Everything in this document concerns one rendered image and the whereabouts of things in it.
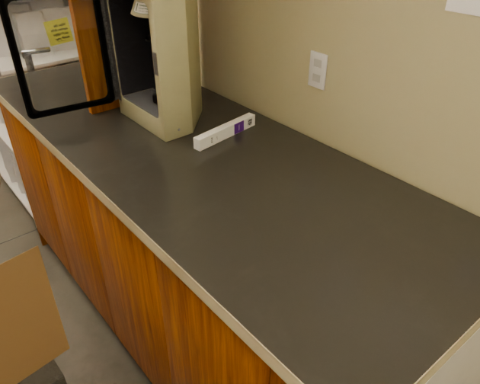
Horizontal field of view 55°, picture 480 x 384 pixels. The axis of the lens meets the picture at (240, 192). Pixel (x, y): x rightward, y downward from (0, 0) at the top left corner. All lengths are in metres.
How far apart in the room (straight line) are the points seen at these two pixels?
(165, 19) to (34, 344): 0.96
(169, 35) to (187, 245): 0.66
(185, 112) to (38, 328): 0.92
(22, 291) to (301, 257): 0.59
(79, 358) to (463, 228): 1.58
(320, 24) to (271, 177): 0.49
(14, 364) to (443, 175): 1.10
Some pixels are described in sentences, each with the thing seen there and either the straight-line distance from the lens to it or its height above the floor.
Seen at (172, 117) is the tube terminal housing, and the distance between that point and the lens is 1.55.
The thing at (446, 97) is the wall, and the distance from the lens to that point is 1.31.
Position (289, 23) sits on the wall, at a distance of 1.61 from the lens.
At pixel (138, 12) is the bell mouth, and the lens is 1.55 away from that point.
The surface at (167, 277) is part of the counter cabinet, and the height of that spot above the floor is 0.80.
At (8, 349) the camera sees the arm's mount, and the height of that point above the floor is 1.02.
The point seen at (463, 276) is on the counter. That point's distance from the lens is 1.13.
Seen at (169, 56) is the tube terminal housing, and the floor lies 1.22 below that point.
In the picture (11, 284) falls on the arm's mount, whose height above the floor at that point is 1.14.
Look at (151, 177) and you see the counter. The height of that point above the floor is 0.94.
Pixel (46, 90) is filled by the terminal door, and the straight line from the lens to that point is 1.71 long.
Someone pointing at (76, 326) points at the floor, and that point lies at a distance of 2.28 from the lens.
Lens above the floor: 1.64
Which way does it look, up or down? 33 degrees down
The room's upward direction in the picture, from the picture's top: straight up
